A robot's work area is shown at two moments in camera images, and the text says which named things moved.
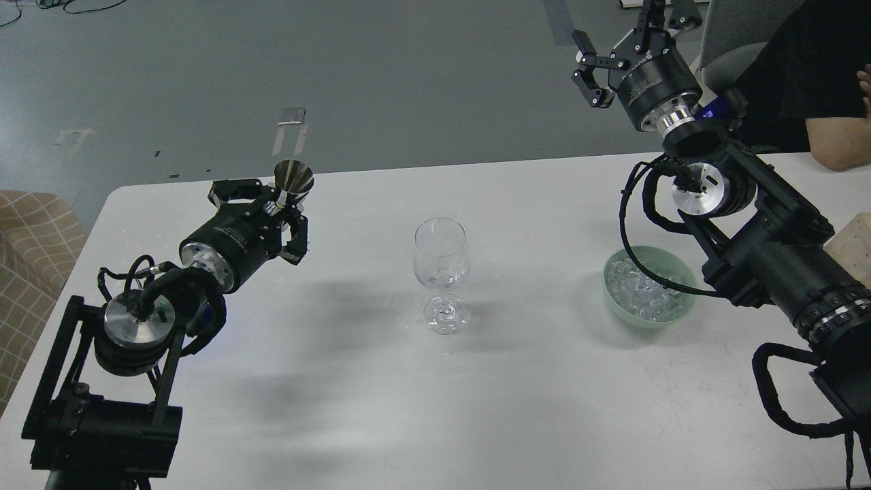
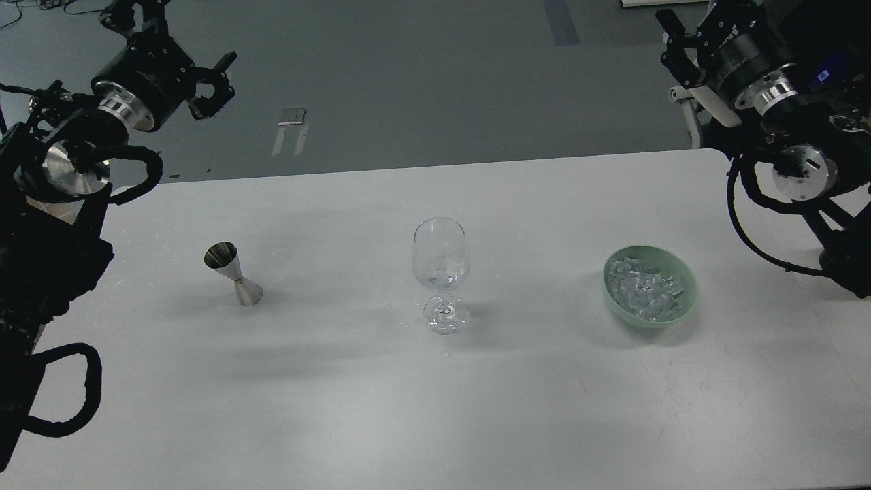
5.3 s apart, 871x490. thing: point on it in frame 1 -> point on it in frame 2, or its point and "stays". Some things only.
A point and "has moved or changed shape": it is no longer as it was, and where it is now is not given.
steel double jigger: (291, 177) has moved or changed shape
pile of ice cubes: (641, 295) stays
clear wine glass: (442, 260) stays
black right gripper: (656, 88) -> (750, 52)
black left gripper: (246, 233) -> (150, 81)
